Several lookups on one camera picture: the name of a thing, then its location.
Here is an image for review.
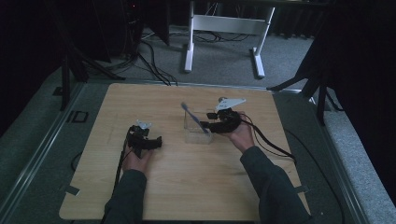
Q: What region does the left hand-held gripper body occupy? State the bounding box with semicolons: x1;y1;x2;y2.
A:
125;119;154;159

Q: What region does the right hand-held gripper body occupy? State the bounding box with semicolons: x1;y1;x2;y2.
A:
214;97;248;133

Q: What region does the clear plastic box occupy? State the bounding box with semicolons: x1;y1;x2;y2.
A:
183;109;219;145

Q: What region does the blue toothbrush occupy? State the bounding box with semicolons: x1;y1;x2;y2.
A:
180;103;211;134

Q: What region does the person's left hand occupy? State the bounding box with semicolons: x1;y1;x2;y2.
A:
121;145;154;174

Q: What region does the person's right hand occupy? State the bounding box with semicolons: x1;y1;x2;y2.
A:
223;111;257;154

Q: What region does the black tripod stand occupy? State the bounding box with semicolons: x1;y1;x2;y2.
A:
52;36;126;112
266;46;345;126

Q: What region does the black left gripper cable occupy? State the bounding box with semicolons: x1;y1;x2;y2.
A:
100;129;134;224

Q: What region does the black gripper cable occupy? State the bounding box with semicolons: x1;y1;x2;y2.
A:
100;129;134;224
238;112;298;165

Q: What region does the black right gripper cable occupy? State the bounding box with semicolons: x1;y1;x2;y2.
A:
238;112;298;165

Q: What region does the black rectangular floor bracket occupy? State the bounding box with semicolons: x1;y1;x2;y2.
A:
65;109;90;124

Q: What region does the bundle of black floor cables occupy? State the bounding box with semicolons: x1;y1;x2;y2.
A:
106;29;179;87

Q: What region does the white metal table frame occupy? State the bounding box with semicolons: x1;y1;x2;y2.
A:
183;0;276;79

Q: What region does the metal floor rail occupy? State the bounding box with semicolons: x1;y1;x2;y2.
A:
306;92;373;224
0;81;87;217

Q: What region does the long black floor cable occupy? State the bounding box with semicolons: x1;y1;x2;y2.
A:
282;126;346;224

